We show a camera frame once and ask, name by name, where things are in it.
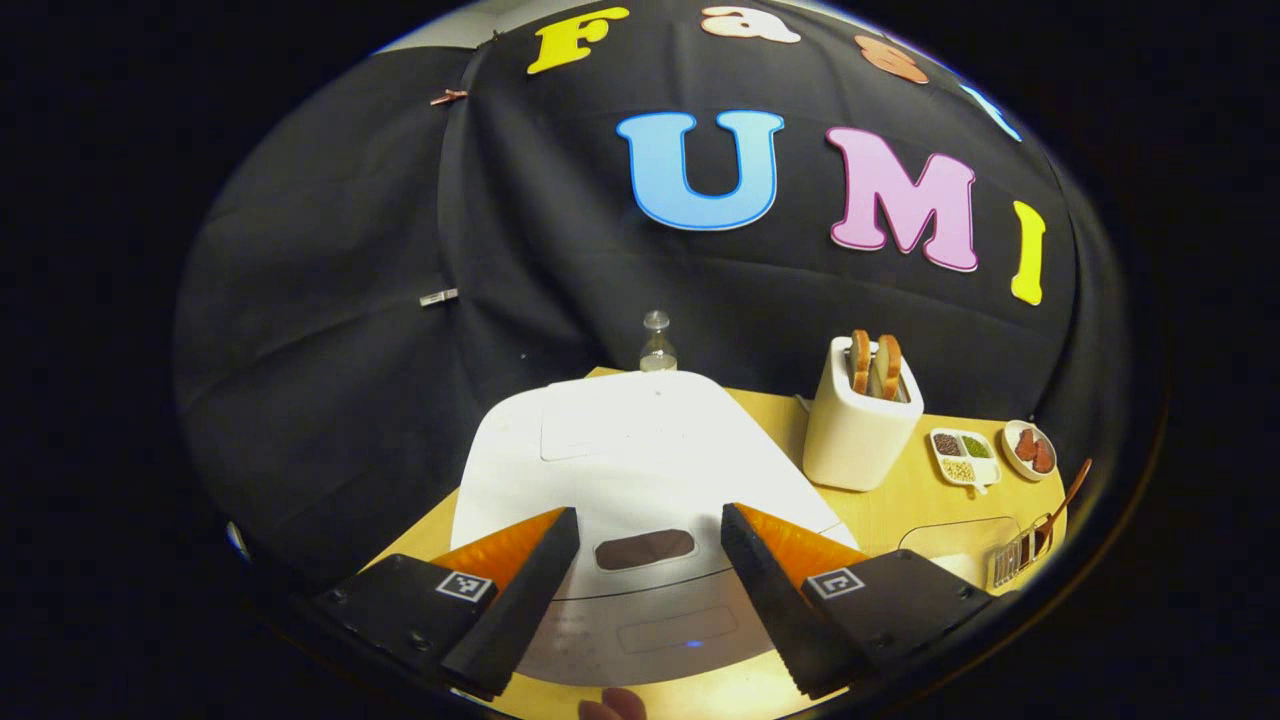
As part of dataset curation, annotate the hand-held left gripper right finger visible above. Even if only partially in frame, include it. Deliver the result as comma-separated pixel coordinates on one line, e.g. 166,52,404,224
720,503,998,702

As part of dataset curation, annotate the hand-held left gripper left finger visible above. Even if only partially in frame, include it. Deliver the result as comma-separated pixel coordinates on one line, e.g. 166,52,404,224
310,507,582,702

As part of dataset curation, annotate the white rice cooker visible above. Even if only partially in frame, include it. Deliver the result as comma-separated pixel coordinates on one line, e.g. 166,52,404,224
450,370,862,690

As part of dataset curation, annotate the clear plastic rice container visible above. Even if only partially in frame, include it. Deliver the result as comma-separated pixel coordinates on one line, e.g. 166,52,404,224
897,516,1024,592

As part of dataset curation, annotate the white rice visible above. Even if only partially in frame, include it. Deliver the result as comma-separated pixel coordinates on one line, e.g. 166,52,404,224
935,553,993,591

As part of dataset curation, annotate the metal wire chopstick holder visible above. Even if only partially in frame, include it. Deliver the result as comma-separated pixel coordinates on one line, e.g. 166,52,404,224
988,514,1057,592

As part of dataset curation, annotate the brown wooden spoon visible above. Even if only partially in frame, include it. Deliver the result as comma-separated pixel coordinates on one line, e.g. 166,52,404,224
1034,458,1094,537

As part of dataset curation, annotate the white toaster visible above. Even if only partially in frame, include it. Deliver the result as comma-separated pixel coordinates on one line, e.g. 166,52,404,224
802,336,927,493

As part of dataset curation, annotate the white divided bean dish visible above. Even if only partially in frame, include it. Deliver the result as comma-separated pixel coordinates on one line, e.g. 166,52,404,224
928,428,1003,497

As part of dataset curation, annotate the small glass bottle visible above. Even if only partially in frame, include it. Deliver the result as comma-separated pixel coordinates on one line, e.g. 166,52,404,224
639,310,680,374

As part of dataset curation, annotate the white oval plate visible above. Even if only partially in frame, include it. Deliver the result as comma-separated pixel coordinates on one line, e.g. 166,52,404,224
1001,419,1059,484

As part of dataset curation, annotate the black backdrop cloth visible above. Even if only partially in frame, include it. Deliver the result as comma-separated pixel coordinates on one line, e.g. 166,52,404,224
175,0,1129,601

